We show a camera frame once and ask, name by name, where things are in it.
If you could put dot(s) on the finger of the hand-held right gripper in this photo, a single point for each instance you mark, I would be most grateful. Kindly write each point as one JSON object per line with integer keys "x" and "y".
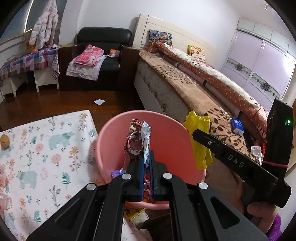
{"x": 231, "y": 157}

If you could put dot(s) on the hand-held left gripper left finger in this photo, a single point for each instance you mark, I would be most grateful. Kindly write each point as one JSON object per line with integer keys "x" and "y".
{"x": 141, "y": 176}

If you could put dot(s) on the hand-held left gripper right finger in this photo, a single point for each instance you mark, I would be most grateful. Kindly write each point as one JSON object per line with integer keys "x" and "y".
{"x": 152, "y": 176}

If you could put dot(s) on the red foil wrapper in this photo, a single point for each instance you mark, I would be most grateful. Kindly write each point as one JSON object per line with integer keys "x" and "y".
{"x": 136, "y": 139}

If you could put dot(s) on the yellow plastic bag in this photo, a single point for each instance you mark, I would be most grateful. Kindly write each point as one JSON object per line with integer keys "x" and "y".
{"x": 196, "y": 125}

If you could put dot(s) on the pink plastic bucket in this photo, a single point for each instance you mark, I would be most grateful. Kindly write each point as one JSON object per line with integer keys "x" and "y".
{"x": 166, "y": 129}

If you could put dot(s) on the person's right forearm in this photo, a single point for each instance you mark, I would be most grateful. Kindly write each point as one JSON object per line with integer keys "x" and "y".
{"x": 276, "y": 227}

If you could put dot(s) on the person's right hand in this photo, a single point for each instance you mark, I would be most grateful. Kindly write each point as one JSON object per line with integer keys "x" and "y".
{"x": 261, "y": 214}

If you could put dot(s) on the clear plastic wrapper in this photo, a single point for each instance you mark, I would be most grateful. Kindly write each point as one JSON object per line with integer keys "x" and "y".
{"x": 256, "y": 153}

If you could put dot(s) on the blue tissue pack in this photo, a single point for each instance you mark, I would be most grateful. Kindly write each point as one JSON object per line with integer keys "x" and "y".
{"x": 237, "y": 125}

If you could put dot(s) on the bed with brown cover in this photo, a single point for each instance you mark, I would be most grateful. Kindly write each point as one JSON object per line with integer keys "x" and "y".
{"x": 185, "y": 92}

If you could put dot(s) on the orange dotted quilt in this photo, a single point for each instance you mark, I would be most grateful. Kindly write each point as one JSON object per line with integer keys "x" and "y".
{"x": 219, "y": 76}

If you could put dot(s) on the lilac sliding-door wardrobe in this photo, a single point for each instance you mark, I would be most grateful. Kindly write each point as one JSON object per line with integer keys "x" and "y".
{"x": 254, "y": 60}

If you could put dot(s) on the white paper scrap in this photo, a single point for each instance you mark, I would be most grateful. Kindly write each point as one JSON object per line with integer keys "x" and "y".
{"x": 99, "y": 101}

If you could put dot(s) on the floral bear tablecloth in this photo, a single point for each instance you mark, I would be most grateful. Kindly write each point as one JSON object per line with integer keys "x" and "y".
{"x": 46, "y": 162}

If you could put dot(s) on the yellow floral pillow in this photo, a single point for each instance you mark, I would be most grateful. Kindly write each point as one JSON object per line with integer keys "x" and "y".
{"x": 196, "y": 52}

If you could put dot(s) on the white printed cloth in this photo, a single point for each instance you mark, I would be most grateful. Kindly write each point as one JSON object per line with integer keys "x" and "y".
{"x": 81, "y": 71}

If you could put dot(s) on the small orange box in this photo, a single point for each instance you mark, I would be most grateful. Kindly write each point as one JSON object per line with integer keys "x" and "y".
{"x": 113, "y": 52}

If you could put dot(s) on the pink printed blanket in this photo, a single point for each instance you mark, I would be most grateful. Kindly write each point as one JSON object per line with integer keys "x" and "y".
{"x": 89, "y": 54}

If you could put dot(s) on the white wooden bed headboard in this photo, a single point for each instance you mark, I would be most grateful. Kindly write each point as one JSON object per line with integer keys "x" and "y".
{"x": 185, "y": 32}

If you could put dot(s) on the white wooden table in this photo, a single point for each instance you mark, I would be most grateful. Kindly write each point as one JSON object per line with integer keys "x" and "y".
{"x": 46, "y": 78}

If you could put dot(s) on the colourful cartoon pillow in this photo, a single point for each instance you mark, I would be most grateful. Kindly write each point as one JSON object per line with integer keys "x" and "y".
{"x": 159, "y": 37}

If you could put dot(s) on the walnut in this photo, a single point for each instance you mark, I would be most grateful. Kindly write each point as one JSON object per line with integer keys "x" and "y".
{"x": 5, "y": 141}

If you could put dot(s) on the black leather armchair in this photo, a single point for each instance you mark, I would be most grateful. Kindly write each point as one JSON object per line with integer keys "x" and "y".
{"x": 104, "y": 34}

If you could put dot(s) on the checked tablecloth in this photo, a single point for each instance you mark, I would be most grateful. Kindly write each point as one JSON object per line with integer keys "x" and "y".
{"x": 27, "y": 61}

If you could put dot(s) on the small orange fruit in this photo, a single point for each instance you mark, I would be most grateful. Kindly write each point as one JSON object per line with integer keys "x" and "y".
{"x": 34, "y": 50}

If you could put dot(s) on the pastel puffy jacket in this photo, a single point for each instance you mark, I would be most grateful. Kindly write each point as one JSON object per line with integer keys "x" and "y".
{"x": 44, "y": 25}

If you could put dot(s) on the frosted glass window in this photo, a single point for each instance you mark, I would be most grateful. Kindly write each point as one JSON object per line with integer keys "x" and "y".
{"x": 16, "y": 23}

